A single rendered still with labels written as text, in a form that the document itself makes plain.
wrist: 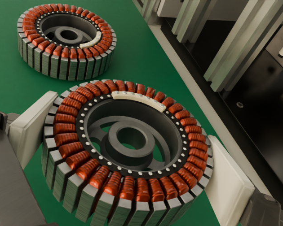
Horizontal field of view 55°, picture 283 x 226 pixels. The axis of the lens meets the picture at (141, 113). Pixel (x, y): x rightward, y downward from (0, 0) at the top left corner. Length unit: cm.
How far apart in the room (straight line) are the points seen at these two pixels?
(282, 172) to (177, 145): 16
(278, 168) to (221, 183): 16
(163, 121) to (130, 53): 20
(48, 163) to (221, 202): 10
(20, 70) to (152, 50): 18
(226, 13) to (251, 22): 20
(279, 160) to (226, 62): 12
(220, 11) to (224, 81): 20
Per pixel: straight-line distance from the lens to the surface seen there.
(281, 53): 48
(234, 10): 54
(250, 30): 32
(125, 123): 19
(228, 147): 34
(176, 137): 19
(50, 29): 37
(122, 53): 38
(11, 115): 17
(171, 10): 46
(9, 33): 38
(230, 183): 16
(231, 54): 33
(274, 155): 34
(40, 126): 17
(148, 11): 47
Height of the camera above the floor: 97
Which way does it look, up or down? 46 degrees down
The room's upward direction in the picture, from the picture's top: 24 degrees clockwise
